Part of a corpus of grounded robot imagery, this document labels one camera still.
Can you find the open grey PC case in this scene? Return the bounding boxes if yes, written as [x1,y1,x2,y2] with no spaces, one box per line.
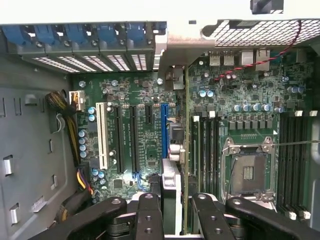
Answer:
[0,0,320,240]

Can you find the long black expansion slot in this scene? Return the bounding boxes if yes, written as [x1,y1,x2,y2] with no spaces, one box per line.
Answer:
[114,104,125,175]
[129,104,140,175]

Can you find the thin metal locking lever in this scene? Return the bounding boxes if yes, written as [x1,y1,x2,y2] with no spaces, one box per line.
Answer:
[271,140,320,149]

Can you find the blue expansion slot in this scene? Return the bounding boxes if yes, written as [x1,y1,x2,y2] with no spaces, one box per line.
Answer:
[161,103,170,159]

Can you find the short black expansion slot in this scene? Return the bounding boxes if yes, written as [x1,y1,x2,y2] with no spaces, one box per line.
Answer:
[145,104,154,126]

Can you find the white expansion slot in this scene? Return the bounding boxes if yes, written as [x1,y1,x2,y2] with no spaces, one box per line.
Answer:
[96,101,109,170]

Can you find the white power connector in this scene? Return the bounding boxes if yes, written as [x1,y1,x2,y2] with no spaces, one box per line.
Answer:
[68,90,85,113]

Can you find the metal socket cover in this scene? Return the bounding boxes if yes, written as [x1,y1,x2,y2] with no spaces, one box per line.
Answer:
[222,192,276,211]

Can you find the green motherboard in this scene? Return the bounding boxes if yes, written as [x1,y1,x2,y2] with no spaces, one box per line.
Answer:
[71,47,316,226]

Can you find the braided black yellow wire bundle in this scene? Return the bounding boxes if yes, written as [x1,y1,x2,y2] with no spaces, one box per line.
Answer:
[46,91,101,226]

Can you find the CPU socket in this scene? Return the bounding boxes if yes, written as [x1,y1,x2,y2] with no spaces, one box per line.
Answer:
[222,136,276,201]

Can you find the black RAM slot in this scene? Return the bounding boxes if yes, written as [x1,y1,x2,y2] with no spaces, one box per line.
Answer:
[286,111,294,220]
[294,111,302,220]
[207,111,215,193]
[278,111,287,218]
[214,112,222,193]
[201,112,209,193]
[301,111,311,220]

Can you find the red black twisted wire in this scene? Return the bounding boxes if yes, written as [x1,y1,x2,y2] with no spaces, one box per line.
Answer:
[213,19,304,82]

